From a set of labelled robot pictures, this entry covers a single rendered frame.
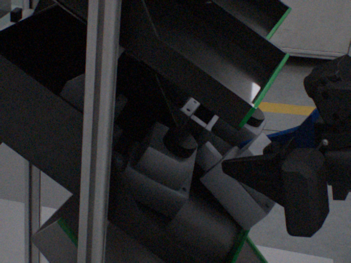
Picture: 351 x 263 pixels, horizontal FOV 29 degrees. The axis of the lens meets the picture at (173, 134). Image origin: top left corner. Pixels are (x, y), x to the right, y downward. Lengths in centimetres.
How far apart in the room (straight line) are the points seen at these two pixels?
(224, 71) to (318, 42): 399
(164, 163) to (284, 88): 360
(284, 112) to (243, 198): 326
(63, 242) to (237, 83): 22
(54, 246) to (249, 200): 18
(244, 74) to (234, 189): 10
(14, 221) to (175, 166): 68
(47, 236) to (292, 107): 337
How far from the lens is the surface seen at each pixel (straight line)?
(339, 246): 283
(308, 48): 455
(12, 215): 126
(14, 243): 119
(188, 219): 64
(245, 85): 57
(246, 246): 90
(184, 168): 59
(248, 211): 61
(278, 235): 281
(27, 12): 84
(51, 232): 63
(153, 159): 59
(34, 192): 97
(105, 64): 49
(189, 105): 75
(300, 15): 447
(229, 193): 61
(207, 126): 74
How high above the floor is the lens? 157
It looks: 27 degrees down
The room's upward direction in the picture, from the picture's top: 6 degrees clockwise
